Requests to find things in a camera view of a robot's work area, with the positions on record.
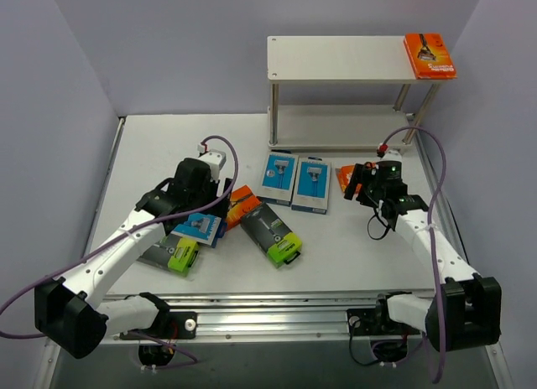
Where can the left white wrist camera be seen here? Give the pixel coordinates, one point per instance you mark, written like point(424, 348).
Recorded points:
point(215, 159)

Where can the orange razor box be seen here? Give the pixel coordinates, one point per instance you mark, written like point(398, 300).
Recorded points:
point(242, 201)
point(429, 57)
point(343, 175)

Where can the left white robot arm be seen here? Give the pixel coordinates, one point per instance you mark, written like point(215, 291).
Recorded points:
point(70, 309)

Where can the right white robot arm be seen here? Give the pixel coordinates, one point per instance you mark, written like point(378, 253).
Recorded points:
point(466, 308)

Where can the blue razor box middle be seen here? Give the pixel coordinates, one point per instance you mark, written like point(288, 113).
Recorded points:
point(278, 179)

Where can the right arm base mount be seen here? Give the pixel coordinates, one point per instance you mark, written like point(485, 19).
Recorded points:
point(390, 340)

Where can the blue razor box right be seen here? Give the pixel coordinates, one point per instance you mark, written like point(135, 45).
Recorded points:
point(312, 186)

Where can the blue razor box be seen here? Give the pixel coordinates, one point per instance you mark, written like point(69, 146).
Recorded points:
point(204, 229)
point(278, 179)
point(312, 186)

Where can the aluminium rail frame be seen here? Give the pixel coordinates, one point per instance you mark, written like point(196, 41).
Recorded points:
point(266, 318)

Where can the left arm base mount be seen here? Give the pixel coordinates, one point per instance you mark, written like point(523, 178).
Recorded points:
point(163, 353)

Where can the orange razor box front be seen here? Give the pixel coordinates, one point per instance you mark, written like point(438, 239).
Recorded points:
point(429, 57)

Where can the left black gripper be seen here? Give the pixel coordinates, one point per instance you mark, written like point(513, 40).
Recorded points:
point(226, 194)

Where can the white two-tier shelf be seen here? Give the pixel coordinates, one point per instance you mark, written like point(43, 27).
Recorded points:
point(341, 93)

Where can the black green razor box left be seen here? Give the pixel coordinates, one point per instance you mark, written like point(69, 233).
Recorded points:
point(173, 253)

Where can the black green razor box centre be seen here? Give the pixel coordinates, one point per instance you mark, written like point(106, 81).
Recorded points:
point(272, 236)

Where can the blue razor box left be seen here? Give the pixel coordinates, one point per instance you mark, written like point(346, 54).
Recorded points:
point(204, 229)

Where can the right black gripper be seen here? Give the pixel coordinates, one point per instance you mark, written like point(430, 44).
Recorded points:
point(362, 183)

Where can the black green razor box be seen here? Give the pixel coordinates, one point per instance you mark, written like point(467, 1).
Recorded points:
point(173, 253)
point(272, 236)

